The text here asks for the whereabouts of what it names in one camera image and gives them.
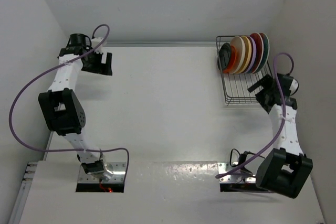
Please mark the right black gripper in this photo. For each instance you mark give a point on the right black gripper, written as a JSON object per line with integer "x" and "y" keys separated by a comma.
{"x": 265, "y": 83}

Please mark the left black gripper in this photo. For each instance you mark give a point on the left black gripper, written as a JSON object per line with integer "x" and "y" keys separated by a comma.
{"x": 102, "y": 68}

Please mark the red teal floral plate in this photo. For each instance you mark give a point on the red teal floral plate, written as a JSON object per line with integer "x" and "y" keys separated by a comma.
{"x": 259, "y": 51}
{"x": 265, "y": 55}

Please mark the purple plate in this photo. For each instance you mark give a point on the purple plate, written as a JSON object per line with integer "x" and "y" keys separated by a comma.
{"x": 253, "y": 54}

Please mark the orange plate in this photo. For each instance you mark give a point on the orange plate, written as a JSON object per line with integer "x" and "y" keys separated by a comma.
{"x": 232, "y": 60}

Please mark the tan plate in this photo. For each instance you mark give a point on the tan plate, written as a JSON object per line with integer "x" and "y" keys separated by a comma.
{"x": 248, "y": 52}

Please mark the cream plate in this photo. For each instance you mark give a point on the cream plate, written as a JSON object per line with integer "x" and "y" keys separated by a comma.
{"x": 239, "y": 45}

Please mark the black plate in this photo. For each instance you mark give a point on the black plate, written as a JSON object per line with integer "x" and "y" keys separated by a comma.
{"x": 224, "y": 56}

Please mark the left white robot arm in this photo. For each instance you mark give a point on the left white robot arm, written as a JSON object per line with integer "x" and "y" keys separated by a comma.
{"x": 63, "y": 111}

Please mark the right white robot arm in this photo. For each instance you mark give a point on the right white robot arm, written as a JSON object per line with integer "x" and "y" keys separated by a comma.
{"x": 286, "y": 168}

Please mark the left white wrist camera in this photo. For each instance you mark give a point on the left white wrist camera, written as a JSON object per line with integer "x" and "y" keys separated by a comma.
{"x": 98, "y": 43}

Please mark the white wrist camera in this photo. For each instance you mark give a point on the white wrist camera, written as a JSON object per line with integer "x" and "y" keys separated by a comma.
{"x": 294, "y": 87}
{"x": 98, "y": 43}

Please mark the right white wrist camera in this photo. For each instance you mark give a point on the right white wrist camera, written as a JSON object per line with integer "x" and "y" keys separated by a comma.
{"x": 294, "y": 87}

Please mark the wire dish rack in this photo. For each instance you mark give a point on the wire dish rack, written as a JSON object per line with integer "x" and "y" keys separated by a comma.
{"x": 235, "y": 86}

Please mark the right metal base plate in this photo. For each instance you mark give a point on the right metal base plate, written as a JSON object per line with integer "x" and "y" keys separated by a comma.
{"x": 241, "y": 176}

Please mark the metal base plate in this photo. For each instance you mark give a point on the metal base plate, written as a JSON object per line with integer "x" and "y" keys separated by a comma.
{"x": 241, "y": 176}
{"x": 116, "y": 174}

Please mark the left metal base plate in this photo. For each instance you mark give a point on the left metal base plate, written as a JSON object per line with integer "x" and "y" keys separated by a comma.
{"x": 116, "y": 174}

